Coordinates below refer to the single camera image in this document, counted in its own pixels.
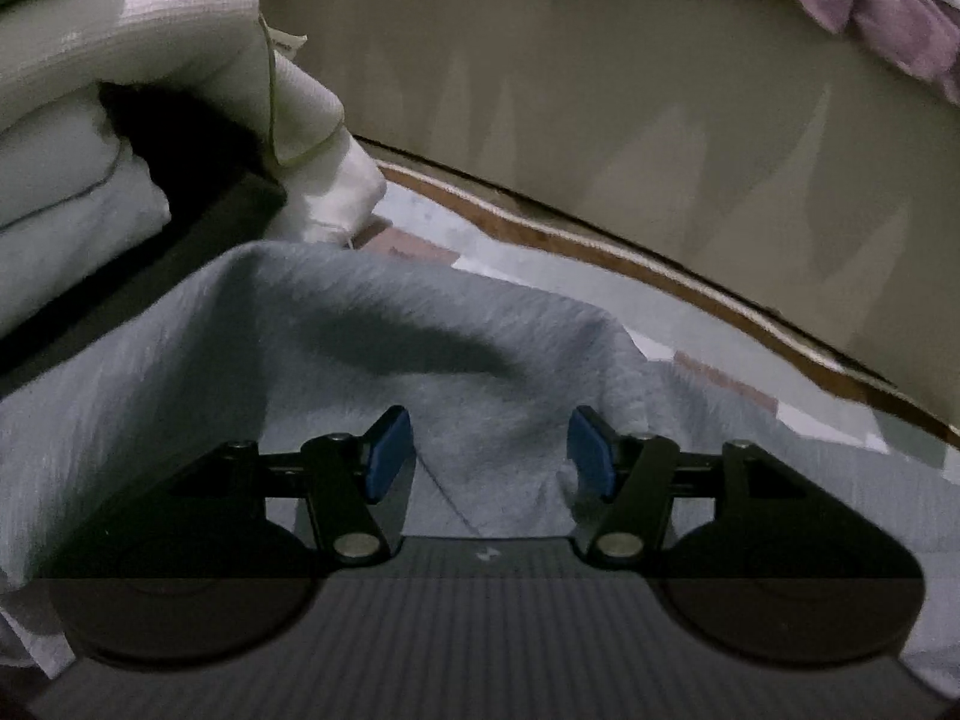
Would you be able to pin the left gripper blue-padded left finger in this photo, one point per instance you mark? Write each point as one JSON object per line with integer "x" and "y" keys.
{"x": 355, "y": 519}

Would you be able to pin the folded white clothes stack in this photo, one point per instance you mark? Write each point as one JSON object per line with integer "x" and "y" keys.
{"x": 122, "y": 119}

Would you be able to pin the checkered floor mat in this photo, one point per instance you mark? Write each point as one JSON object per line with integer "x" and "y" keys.
{"x": 670, "y": 317}

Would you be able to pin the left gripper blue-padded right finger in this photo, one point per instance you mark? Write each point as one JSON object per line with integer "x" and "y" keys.
{"x": 631, "y": 478}

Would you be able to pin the grey sweatshirt garment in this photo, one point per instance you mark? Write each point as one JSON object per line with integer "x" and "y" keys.
{"x": 280, "y": 342}

